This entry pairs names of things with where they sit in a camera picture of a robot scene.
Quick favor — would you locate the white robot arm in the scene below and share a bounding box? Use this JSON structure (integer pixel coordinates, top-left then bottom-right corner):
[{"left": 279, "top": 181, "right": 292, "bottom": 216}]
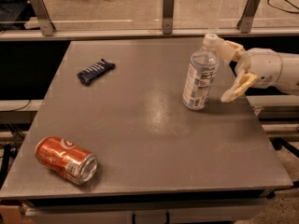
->
[{"left": 217, "top": 38, "right": 299, "bottom": 103}]

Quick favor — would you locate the metal rail behind table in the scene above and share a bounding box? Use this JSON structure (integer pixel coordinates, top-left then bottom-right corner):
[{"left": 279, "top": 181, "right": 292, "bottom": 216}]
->
[{"left": 0, "top": 27, "right": 299, "bottom": 41}]

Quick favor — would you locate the right metal bracket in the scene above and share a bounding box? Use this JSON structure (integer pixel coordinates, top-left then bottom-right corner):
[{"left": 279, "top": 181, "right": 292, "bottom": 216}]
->
[{"left": 236, "top": 0, "right": 261, "bottom": 34}]

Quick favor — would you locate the dark blue snack wrapper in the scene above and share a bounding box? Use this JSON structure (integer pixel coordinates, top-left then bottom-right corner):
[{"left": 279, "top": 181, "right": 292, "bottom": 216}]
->
[{"left": 77, "top": 59, "right": 115, "bottom": 86}]

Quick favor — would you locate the red soda can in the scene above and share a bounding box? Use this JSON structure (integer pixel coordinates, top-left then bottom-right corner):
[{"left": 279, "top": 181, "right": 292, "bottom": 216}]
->
[{"left": 35, "top": 136, "right": 98, "bottom": 185}]

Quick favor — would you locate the left metal bracket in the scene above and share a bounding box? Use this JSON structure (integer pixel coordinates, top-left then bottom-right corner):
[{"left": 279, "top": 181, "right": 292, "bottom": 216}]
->
[{"left": 29, "top": 0, "right": 55, "bottom": 36}]

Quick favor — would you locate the middle metal bracket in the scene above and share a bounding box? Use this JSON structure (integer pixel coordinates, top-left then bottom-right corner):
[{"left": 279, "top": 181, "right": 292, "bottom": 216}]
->
[{"left": 162, "top": 0, "right": 175, "bottom": 35}]

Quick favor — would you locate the metal bracket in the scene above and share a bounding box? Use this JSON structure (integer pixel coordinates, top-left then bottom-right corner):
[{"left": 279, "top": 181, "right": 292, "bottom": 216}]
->
[
  {"left": 236, "top": 0, "right": 261, "bottom": 34},
  {"left": 162, "top": 0, "right": 175, "bottom": 35},
  {"left": 29, "top": 0, "right": 55, "bottom": 36}
]

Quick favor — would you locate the black cable left side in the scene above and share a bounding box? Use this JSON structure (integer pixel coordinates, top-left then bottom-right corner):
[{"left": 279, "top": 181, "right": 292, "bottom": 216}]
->
[{"left": 0, "top": 99, "right": 32, "bottom": 113}]

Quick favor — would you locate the clear plastic water bottle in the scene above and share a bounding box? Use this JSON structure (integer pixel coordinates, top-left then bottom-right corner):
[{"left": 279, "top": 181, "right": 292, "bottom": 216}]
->
[{"left": 183, "top": 34, "right": 220, "bottom": 110}]

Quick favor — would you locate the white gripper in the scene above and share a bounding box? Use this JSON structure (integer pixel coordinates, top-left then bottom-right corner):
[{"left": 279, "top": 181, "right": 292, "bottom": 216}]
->
[{"left": 217, "top": 38, "right": 282, "bottom": 103}]

